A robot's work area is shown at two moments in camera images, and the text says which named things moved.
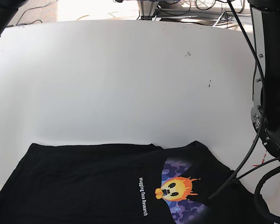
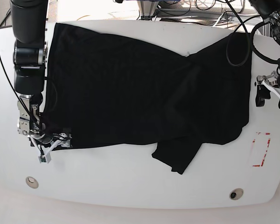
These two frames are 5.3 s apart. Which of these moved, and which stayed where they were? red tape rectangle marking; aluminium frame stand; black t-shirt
Moved: black t-shirt
Stayed: red tape rectangle marking; aluminium frame stand
